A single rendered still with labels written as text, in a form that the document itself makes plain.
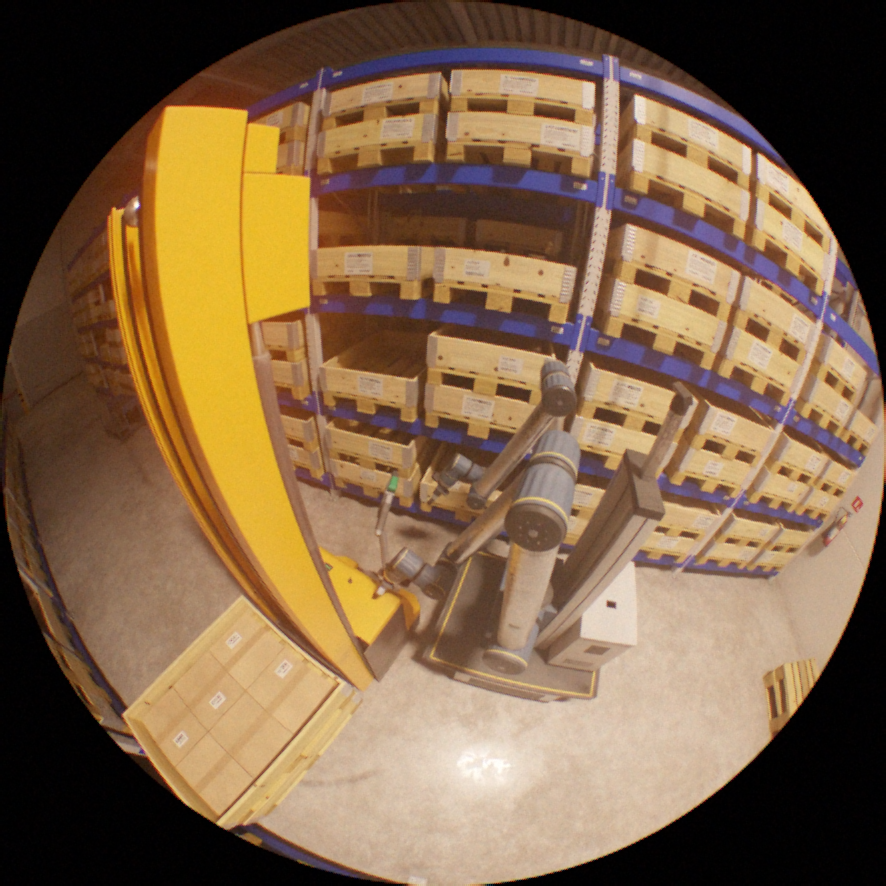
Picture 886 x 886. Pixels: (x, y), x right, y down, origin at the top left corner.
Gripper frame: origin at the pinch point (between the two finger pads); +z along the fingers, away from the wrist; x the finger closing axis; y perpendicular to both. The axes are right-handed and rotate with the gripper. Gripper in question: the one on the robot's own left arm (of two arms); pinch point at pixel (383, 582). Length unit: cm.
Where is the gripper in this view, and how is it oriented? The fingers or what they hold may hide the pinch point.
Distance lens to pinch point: 165.0
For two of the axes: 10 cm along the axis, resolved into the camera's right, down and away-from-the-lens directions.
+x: -3.5, 5.5, -7.6
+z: -4.4, 6.1, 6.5
